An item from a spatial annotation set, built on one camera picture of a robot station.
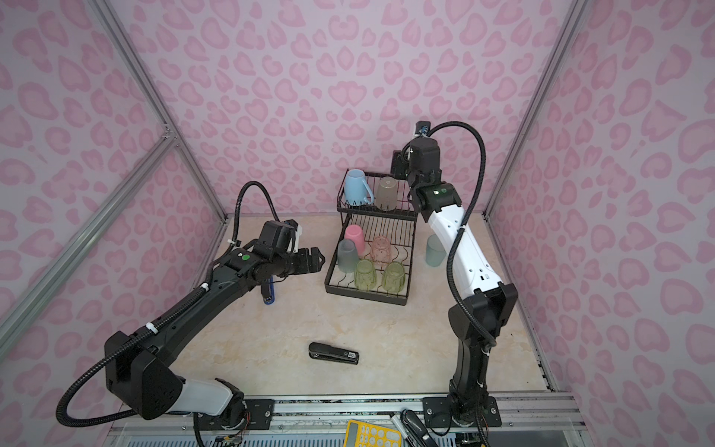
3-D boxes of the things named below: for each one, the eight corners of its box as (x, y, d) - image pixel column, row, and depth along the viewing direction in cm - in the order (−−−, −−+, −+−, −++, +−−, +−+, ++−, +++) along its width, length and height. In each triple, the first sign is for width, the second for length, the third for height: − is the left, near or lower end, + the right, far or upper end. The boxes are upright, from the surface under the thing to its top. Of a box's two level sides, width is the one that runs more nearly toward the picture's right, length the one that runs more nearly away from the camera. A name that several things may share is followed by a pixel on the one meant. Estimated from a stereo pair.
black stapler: (310, 357, 85) (307, 351, 81) (313, 348, 87) (310, 341, 82) (358, 365, 83) (357, 359, 79) (359, 356, 85) (359, 349, 81)
